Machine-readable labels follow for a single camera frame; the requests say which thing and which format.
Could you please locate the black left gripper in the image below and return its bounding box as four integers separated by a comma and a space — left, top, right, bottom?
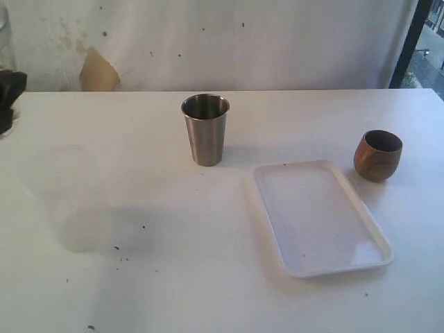
1, 69, 27, 134

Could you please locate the stainless steel tumbler cup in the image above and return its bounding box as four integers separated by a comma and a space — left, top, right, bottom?
181, 94, 230, 167

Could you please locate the brown wooden cup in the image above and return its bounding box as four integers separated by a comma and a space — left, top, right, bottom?
353, 129, 403, 182

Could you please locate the frosted translucent plastic cup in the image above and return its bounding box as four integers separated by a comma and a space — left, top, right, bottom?
20, 145, 112, 253

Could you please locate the white rectangular plastic tray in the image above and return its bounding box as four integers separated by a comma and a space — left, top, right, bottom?
251, 160, 393, 279

